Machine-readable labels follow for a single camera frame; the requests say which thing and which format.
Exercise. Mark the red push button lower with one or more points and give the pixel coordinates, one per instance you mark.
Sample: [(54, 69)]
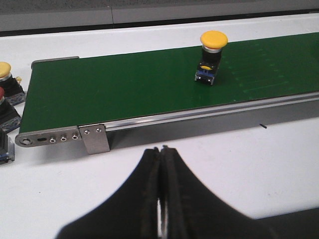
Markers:
[(7, 151)]

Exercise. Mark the yellow push button on table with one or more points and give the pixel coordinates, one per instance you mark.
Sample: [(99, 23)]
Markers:
[(13, 91)]

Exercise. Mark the yellow mushroom push button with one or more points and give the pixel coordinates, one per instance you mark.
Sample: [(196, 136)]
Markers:
[(213, 42)]

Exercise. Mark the green conveyor belt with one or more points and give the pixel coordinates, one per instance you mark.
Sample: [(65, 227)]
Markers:
[(85, 98)]

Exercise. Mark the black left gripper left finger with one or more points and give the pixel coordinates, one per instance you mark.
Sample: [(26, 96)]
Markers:
[(130, 213)]

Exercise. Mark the red push button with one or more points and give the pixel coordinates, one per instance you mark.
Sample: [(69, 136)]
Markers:
[(7, 151), (9, 117)]

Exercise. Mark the red push button upper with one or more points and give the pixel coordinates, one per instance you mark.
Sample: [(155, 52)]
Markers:
[(9, 117)]

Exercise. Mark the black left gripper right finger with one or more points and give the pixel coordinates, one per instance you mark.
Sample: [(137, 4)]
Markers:
[(189, 210)]

